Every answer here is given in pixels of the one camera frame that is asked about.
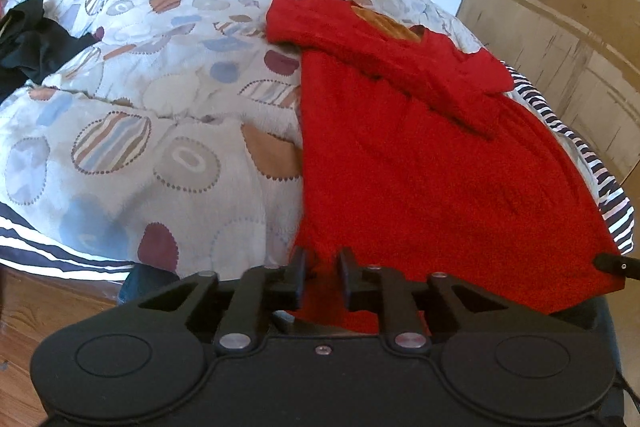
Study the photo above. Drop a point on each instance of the black garment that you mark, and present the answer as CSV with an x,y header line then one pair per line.
x,y
35,42

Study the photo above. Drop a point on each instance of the wooden wardrobe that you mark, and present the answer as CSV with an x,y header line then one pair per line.
x,y
560,7

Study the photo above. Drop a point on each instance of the patterned duvet with circles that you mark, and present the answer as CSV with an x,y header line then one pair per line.
x,y
165,117

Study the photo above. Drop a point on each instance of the striped bed sheet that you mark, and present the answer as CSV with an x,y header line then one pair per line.
x,y
595,167

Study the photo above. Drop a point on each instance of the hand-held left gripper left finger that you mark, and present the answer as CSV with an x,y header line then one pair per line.
x,y
298,277

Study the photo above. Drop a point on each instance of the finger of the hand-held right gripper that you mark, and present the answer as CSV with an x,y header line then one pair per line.
x,y
617,266

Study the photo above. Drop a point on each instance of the red knit sweater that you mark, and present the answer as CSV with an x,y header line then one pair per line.
x,y
430,167

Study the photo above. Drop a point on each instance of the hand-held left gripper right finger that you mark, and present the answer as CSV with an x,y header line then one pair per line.
x,y
347,277

